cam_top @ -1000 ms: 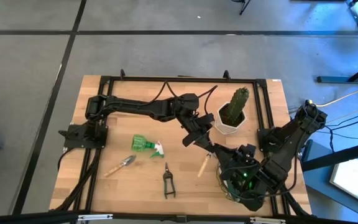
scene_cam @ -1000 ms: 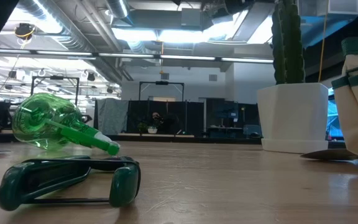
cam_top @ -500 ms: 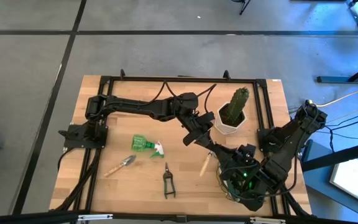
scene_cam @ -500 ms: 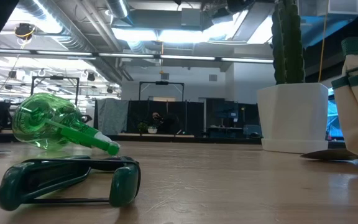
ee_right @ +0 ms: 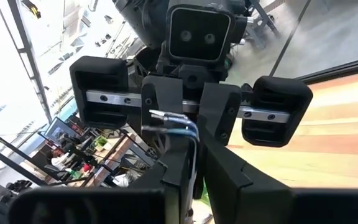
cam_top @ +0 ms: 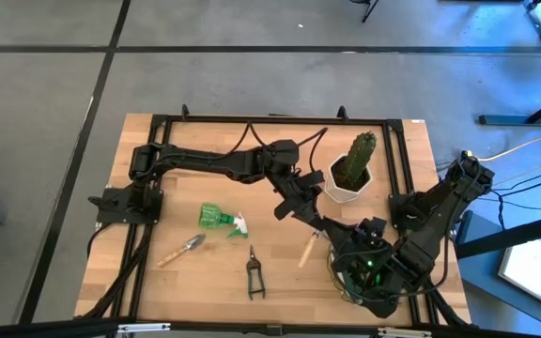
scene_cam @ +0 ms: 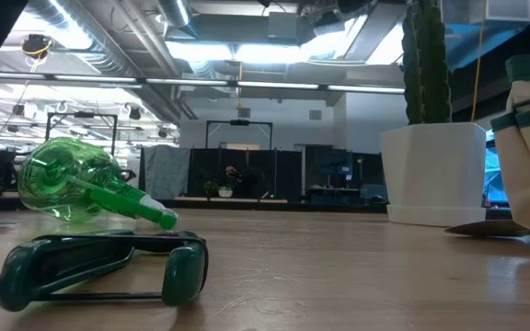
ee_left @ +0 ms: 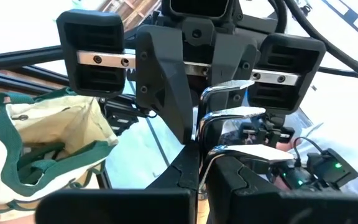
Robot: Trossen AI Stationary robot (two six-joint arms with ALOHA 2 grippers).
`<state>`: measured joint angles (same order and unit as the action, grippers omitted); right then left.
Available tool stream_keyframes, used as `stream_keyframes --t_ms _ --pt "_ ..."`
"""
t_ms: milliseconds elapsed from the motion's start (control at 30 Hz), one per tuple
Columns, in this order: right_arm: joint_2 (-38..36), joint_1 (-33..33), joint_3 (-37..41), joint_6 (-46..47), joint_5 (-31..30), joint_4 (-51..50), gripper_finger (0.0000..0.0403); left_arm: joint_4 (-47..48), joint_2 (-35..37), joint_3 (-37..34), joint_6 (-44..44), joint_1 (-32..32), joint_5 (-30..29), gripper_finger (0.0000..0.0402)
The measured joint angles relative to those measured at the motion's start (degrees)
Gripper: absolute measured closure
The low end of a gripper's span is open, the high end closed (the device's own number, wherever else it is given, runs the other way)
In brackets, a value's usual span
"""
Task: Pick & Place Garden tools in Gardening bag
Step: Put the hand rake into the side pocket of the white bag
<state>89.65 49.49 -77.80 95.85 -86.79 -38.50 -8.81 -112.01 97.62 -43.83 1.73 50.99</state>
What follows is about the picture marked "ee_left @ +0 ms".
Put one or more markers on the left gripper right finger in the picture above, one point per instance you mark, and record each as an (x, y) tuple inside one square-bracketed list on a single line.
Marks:
[(291, 208)]

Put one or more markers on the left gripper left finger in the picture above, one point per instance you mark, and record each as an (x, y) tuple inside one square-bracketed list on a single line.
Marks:
[(120, 208)]

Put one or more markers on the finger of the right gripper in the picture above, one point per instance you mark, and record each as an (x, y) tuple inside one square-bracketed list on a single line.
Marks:
[(232, 56), (163, 77)]

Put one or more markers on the black pruning shears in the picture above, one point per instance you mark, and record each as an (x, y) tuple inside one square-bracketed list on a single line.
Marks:
[(42, 149)]

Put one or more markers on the tan and green gardening bag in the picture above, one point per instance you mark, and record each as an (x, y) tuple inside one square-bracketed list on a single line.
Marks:
[(57, 118)]

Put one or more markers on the black leader arm gripper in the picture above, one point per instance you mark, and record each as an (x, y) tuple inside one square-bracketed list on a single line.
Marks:
[(267, 133)]

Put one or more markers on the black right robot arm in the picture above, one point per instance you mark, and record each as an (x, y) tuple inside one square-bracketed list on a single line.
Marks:
[(280, 18)]

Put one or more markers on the black handheld device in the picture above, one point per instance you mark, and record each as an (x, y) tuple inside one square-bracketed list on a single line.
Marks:
[(331, 169)]

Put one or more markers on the person's hand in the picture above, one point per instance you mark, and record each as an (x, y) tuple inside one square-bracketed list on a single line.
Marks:
[(286, 146)]

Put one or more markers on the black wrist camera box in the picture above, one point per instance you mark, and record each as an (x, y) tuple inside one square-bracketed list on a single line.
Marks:
[(197, 7)]

